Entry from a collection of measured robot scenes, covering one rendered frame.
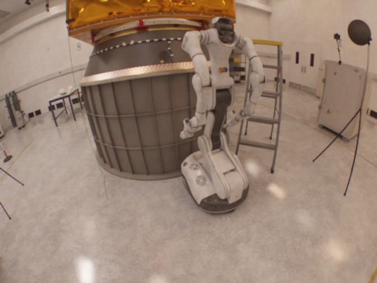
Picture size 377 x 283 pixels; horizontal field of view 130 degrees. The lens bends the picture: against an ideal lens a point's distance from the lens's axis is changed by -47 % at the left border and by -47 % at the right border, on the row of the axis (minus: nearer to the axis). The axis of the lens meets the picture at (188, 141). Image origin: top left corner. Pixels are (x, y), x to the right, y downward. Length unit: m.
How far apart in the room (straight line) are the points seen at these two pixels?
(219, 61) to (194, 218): 1.29
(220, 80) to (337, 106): 3.05
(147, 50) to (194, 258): 1.84
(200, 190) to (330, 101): 3.26
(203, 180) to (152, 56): 1.24
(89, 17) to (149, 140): 1.50
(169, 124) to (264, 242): 1.42
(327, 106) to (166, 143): 3.33
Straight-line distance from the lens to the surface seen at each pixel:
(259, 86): 1.21
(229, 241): 1.44
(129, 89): 1.59
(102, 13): 1.94
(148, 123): 1.68
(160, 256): 1.40
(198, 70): 0.93
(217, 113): 1.24
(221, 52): 1.13
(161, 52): 1.67
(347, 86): 3.75
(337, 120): 3.88
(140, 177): 2.00
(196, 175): 1.44
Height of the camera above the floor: 1.28
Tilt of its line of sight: 29 degrees down
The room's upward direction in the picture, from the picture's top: 3 degrees counter-clockwise
